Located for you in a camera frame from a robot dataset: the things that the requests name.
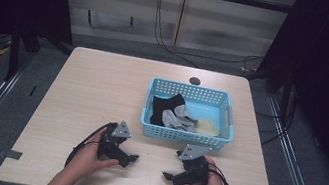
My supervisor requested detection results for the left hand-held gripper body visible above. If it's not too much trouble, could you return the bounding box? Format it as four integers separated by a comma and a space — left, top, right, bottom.
95, 117, 135, 168

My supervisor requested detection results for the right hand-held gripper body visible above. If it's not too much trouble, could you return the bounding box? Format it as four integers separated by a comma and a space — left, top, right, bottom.
170, 141, 215, 185

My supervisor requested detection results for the person's left hand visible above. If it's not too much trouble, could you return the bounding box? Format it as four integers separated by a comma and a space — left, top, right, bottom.
64, 123, 125, 185

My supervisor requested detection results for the cream sock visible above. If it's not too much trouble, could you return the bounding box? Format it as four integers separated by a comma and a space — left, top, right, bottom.
194, 116, 223, 139

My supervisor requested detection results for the gray sock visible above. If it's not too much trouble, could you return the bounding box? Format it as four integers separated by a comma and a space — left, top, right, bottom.
160, 101, 202, 134

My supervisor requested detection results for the black sock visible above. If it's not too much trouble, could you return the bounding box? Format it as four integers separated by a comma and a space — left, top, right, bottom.
147, 89, 188, 131

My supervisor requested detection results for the blue plastic basket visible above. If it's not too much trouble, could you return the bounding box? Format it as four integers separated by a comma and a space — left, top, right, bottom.
137, 76, 243, 153

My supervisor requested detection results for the gray tape piece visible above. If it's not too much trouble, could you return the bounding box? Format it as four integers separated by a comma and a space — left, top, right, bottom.
0, 147, 24, 162

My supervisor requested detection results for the black metal stand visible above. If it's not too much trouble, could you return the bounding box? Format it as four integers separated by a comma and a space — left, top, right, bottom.
237, 60, 302, 128
1, 22, 45, 87

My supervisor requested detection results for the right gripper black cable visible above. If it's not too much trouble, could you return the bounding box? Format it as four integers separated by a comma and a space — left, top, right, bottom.
204, 162, 238, 185

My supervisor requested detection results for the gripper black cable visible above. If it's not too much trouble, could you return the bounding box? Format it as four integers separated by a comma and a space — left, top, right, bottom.
204, 162, 238, 185
64, 115, 118, 175

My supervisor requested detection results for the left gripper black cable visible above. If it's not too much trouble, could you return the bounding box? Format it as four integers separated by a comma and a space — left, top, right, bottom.
64, 115, 118, 175

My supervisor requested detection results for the round table cable grommet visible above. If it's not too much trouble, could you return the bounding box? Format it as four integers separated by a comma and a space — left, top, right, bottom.
187, 75, 202, 87

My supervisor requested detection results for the black wall cable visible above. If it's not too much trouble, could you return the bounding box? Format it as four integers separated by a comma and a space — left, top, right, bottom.
146, 0, 273, 80

